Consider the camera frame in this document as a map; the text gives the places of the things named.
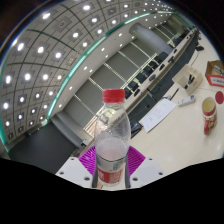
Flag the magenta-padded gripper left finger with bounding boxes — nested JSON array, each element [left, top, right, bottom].
[[55, 145, 98, 187]]

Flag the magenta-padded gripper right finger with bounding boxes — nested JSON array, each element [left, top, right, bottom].
[[124, 145, 165, 189]]

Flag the clear red-capped water bottle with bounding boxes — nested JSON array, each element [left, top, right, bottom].
[[93, 88, 132, 188]]

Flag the black bag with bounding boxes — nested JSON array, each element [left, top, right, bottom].
[[129, 121, 141, 138]]

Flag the white paper sheets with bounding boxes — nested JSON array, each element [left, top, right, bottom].
[[138, 98, 177, 134]]

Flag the long curved conference desk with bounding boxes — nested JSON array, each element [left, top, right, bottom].
[[126, 28, 201, 129]]

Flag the black desk microphones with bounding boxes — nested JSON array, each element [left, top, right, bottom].
[[133, 49, 178, 98]]

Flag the red and cream mug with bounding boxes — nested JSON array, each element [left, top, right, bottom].
[[201, 96, 219, 136]]

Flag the black office chairs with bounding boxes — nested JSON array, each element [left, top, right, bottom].
[[124, 49, 176, 99]]

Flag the beige cardboard box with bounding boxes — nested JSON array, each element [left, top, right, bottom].
[[172, 64, 204, 97]]

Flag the flat round red coaster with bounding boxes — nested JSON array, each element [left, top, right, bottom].
[[214, 90, 224, 105]]

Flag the open red-edged cardboard box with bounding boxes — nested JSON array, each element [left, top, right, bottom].
[[204, 59, 224, 88]]

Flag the round ceiling lights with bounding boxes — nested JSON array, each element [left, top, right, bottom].
[[1, 0, 174, 141]]

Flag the small teal block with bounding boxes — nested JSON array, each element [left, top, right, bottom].
[[213, 64, 224, 76]]

